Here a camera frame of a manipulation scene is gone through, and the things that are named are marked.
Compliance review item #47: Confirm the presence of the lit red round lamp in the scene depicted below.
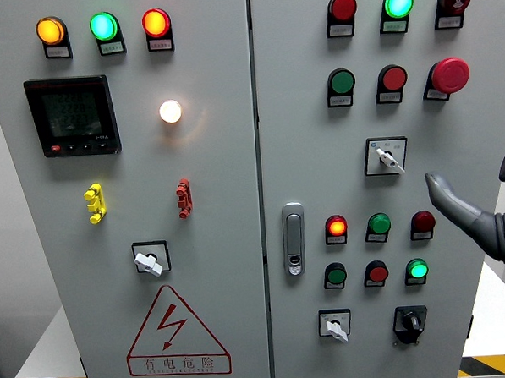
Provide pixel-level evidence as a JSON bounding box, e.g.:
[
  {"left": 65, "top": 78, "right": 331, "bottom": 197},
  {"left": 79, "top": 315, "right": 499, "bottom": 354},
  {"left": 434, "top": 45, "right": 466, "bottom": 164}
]
[
  {"left": 324, "top": 214, "right": 349, "bottom": 238},
  {"left": 140, "top": 7, "right": 173, "bottom": 39}
]

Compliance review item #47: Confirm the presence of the pale grey cabinet door with lock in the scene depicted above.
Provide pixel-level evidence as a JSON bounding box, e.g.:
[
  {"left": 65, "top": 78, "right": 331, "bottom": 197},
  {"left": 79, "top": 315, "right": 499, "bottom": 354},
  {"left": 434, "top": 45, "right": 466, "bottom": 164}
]
[{"left": 250, "top": 0, "right": 505, "bottom": 378}]

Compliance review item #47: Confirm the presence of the green push button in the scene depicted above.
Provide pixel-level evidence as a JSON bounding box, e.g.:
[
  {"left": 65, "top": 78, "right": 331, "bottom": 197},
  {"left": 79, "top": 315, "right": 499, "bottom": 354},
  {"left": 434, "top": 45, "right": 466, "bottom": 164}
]
[
  {"left": 327, "top": 67, "right": 357, "bottom": 96},
  {"left": 323, "top": 262, "right": 348, "bottom": 286}
]

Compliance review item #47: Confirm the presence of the grey turn switch white handle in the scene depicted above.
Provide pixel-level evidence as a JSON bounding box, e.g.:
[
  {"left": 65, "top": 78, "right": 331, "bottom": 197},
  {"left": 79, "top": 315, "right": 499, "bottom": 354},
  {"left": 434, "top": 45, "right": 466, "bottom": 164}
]
[{"left": 363, "top": 135, "right": 410, "bottom": 178}]

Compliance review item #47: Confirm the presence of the black display meter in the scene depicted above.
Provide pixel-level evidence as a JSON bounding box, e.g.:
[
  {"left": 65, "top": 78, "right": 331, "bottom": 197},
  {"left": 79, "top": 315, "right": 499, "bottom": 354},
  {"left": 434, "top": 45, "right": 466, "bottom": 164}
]
[{"left": 22, "top": 74, "right": 123, "bottom": 160}]

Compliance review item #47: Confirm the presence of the red push button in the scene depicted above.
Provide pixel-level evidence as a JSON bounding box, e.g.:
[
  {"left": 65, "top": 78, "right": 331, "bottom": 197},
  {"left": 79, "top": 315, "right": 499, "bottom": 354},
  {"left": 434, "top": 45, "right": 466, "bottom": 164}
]
[
  {"left": 376, "top": 63, "right": 409, "bottom": 94},
  {"left": 364, "top": 260, "right": 390, "bottom": 284}
]

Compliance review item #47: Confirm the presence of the large red stop button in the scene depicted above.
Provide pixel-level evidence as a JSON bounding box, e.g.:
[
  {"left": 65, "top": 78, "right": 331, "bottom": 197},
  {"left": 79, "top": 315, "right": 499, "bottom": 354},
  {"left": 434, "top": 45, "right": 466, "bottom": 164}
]
[{"left": 426, "top": 56, "right": 472, "bottom": 96}]

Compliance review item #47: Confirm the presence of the small red handle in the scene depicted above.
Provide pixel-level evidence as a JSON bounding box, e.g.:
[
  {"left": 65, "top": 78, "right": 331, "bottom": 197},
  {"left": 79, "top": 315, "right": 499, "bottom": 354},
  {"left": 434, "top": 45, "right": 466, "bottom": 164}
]
[{"left": 175, "top": 177, "right": 193, "bottom": 220}]

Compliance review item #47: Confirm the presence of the red warning triangle sign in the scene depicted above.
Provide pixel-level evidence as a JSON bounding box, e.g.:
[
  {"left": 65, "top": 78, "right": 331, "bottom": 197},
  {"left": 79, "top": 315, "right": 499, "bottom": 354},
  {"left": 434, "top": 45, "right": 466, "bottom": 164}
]
[{"left": 122, "top": 281, "right": 233, "bottom": 378}]

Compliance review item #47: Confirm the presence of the unlit green round lamp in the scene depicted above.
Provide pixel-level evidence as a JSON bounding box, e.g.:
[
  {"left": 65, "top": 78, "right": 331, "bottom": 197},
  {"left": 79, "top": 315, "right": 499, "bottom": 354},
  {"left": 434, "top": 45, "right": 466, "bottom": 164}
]
[{"left": 366, "top": 212, "right": 392, "bottom": 236}]

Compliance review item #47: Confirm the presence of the lit green round lamp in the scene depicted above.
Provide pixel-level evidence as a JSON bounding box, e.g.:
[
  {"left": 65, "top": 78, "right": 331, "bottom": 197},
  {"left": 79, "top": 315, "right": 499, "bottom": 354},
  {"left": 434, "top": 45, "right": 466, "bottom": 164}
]
[
  {"left": 404, "top": 258, "right": 430, "bottom": 282},
  {"left": 383, "top": 0, "right": 415, "bottom": 20},
  {"left": 88, "top": 11, "right": 121, "bottom": 42}
]

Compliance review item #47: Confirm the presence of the small yellow handle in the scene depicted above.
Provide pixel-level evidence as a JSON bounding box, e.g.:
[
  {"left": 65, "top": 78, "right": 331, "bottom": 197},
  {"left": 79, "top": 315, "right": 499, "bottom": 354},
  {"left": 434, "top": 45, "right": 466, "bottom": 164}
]
[{"left": 83, "top": 183, "right": 108, "bottom": 226}]

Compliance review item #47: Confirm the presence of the pale grey cabinet door with display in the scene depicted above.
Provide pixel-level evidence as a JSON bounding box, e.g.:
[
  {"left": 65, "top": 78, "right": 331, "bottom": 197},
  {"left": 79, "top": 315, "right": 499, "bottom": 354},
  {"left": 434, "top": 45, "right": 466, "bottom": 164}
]
[{"left": 0, "top": 0, "right": 271, "bottom": 378}]

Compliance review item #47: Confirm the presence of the dark red round lamp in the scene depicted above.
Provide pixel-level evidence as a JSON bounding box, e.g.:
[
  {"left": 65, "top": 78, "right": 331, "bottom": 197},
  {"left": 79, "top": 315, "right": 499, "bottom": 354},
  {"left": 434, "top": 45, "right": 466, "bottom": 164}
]
[{"left": 410, "top": 210, "right": 436, "bottom": 234}]

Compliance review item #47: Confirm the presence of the white round lamp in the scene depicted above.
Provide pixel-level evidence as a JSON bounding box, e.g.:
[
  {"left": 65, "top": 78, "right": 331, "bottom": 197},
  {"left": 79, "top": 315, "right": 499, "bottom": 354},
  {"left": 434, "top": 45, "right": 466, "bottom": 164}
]
[{"left": 158, "top": 99, "right": 184, "bottom": 125}]

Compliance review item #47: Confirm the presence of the black handle turn switch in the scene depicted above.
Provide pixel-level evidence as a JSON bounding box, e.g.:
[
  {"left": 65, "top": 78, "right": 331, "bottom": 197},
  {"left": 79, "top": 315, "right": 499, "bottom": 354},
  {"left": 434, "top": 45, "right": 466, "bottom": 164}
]
[{"left": 391, "top": 304, "right": 430, "bottom": 347}]

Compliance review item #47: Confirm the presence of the yellow round lamp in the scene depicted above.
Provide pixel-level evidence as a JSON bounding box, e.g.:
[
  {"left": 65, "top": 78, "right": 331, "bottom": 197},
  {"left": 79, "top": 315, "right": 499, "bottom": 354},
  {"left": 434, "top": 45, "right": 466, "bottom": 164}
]
[{"left": 36, "top": 15, "right": 67, "bottom": 47}]

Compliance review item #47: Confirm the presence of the unlit red round lamp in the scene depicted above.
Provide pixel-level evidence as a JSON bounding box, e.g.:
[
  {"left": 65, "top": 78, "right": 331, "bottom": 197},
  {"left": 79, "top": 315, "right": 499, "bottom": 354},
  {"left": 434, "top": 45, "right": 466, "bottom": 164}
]
[{"left": 327, "top": 0, "right": 359, "bottom": 23}]

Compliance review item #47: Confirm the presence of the silver door lock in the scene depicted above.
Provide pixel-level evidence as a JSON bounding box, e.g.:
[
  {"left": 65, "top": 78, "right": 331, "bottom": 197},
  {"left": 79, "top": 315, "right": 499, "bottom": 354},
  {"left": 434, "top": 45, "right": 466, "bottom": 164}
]
[{"left": 280, "top": 201, "right": 308, "bottom": 278}]

